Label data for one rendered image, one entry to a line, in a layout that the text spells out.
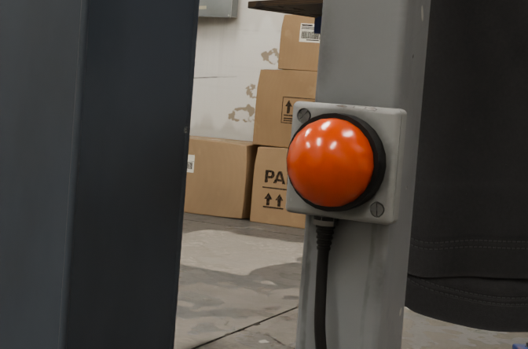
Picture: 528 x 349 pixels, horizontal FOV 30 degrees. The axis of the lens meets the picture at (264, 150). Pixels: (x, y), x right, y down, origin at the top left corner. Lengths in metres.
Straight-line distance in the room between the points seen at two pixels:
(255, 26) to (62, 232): 5.01
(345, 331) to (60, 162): 0.58
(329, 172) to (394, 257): 0.07
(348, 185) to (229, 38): 5.63
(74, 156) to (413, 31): 0.57
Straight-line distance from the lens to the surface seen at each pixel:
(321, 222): 0.43
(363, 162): 0.41
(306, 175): 0.40
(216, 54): 6.06
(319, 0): 2.58
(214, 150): 5.51
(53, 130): 1.00
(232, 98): 5.99
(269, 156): 5.35
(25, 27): 1.04
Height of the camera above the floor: 0.67
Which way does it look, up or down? 3 degrees down
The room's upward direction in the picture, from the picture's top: 4 degrees clockwise
